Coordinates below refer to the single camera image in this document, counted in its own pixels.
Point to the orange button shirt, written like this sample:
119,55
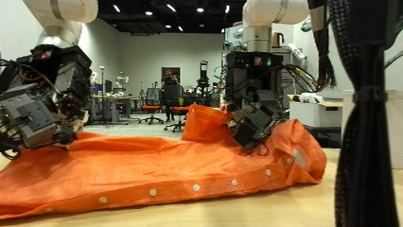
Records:
146,164

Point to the white plastic bag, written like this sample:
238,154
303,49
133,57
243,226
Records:
310,97

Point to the white power strip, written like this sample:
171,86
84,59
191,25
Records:
295,51

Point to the copper electric kettle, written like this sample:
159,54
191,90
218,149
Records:
278,40

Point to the grey projector box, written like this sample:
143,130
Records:
232,36

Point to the wooden office desk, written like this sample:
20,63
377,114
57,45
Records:
113,98

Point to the orange seat office chair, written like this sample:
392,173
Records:
150,108
179,110

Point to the dark side table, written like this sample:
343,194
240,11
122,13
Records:
327,134

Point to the brown door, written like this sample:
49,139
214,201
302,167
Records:
163,71

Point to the black camera tripod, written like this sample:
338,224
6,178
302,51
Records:
202,82

